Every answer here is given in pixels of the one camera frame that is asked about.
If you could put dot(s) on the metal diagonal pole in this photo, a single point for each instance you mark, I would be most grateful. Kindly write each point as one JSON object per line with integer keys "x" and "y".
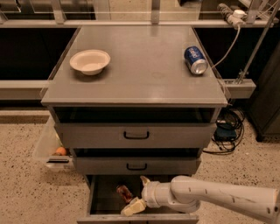
{"x": 258, "y": 9}

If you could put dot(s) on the orange fruit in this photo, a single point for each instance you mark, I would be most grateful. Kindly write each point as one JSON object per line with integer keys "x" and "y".
{"x": 61, "y": 151}

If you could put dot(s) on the white power strip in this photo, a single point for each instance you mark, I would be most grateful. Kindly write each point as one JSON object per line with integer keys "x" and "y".
{"x": 232, "y": 17}

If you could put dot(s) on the grey middle drawer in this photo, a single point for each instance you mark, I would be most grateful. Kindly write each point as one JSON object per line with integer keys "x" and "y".
{"x": 137, "y": 165}

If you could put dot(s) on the grey top drawer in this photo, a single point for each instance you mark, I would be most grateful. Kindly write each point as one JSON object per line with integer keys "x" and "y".
{"x": 135, "y": 135}

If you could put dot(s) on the blue pepsi can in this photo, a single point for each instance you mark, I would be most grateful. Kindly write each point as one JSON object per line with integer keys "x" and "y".
{"x": 195, "y": 60}

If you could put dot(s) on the grey open bottom drawer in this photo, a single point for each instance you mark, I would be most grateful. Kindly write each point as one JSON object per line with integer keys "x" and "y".
{"x": 105, "y": 204}

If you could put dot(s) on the grey drawer cabinet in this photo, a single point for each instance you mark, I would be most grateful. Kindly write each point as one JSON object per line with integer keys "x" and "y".
{"x": 146, "y": 81}

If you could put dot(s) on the blue box on floor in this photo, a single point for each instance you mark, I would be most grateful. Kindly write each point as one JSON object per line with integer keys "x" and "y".
{"x": 224, "y": 134}

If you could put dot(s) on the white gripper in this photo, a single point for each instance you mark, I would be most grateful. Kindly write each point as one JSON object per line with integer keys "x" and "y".
{"x": 148, "y": 193}

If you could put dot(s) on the red coke can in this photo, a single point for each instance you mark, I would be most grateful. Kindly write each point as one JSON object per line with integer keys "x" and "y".
{"x": 125, "y": 193}

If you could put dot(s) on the clear plastic storage bin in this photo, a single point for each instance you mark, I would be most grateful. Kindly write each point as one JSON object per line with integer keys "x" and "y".
{"x": 47, "y": 145}

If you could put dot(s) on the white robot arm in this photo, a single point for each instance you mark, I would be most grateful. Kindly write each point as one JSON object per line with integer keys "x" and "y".
{"x": 183, "y": 194}

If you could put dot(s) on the dark grey cabinet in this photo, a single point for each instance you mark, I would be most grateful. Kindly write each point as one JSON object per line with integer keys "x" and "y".
{"x": 264, "y": 104}

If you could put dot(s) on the white paper bowl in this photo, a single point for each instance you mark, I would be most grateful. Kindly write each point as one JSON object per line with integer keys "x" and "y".
{"x": 90, "y": 62}

